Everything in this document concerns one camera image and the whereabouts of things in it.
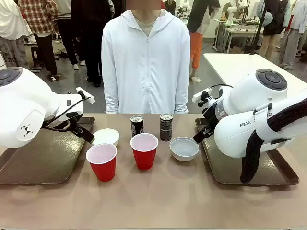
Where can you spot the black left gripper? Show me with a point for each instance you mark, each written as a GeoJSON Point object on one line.
{"type": "Point", "coordinates": [75, 119]}

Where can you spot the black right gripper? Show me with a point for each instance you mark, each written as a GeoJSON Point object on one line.
{"type": "Point", "coordinates": [210, 116]}

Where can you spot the white plastic bowl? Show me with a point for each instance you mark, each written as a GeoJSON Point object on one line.
{"type": "Point", "coordinates": [184, 150]}
{"type": "Point", "coordinates": [108, 137]}

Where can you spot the red plastic cup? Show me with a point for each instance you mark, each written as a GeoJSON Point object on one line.
{"type": "Point", "coordinates": [144, 155]}
{"type": "Point", "coordinates": [102, 165]}

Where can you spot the black Pepsi can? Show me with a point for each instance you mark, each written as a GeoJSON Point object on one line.
{"type": "Point", "coordinates": [136, 125]}

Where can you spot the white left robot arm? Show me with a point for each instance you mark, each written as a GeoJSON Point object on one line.
{"type": "Point", "coordinates": [24, 107]}

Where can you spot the person's right forearm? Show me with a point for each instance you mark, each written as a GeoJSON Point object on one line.
{"type": "Point", "coordinates": [111, 98]}

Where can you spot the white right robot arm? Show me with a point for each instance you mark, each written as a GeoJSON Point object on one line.
{"type": "Point", "coordinates": [239, 100]}

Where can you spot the person's left forearm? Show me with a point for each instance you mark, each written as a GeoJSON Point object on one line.
{"type": "Point", "coordinates": [181, 98]}

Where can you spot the black coffee can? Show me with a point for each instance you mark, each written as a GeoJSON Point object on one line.
{"type": "Point", "coordinates": [166, 128]}

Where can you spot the brown plastic tray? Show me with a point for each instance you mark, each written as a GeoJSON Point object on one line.
{"type": "Point", "coordinates": [48, 158]}
{"type": "Point", "coordinates": [227, 172]}

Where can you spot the white table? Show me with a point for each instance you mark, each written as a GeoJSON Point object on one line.
{"type": "Point", "coordinates": [230, 64]}

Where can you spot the bystander in orange trousers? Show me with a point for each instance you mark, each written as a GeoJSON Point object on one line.
{"type": "Point", "coordinates": [196, 45]}

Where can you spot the person in white hoodie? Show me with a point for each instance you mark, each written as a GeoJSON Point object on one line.
{"type": "Point", "coordinates": [146, 62]}

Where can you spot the bystander in black coat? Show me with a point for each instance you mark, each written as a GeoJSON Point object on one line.
{"type": "Point", "coordinates": [93, 36]}

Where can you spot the bystander in dark trousers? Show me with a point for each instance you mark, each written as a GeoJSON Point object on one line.
{"type": "Point", "coordinates": [66, 31]}

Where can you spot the grey workbench with equipment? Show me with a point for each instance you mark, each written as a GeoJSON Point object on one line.
{"type": "Point", "coordinates": [236, 31]}

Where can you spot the bystander in red plaid shirt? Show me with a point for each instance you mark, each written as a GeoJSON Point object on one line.
{"type": "Point", "coordinates": [38, 21]}

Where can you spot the black pole stand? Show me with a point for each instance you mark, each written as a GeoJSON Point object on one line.
{"type": "Point", "coordinates": [259, 26]}

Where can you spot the bystander in white clothes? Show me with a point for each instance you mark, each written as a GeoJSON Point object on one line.
{"type": "Point", "coordinates": [10, 26]}

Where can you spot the bystander in dark jacket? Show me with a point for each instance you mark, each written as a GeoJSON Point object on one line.
{"type": "Point", "coordinates": [272, 21]}

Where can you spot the bystander in light shirt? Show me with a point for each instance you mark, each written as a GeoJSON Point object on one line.
{"type": "Point", "coordinates": [293, 36]}

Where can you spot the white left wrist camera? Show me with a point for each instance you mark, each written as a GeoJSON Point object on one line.
{"type": "Point", "coordinates": [85, 95]}

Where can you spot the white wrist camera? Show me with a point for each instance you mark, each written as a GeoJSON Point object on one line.
{"type": "Point", "coordinates": [85, 95]}
{"type": "Point", "coordinates": [202, 95]}

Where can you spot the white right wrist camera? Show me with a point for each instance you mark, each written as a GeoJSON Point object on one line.
{"type": "Point", "coordinates": [202, 95]}

